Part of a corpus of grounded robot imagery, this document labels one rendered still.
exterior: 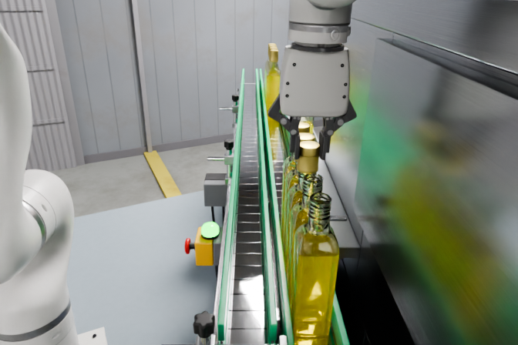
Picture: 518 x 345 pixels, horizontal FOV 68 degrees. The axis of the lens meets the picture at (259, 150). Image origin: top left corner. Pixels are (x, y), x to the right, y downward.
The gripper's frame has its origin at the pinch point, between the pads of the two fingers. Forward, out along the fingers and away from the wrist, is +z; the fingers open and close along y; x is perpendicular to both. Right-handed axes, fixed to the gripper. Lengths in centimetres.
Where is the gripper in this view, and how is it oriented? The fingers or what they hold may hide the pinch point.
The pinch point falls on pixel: (309, 145)
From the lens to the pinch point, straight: 60.6
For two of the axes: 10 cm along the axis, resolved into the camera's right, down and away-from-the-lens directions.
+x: 0.2, 4.0, -9.2
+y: -10.0, -0.1, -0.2
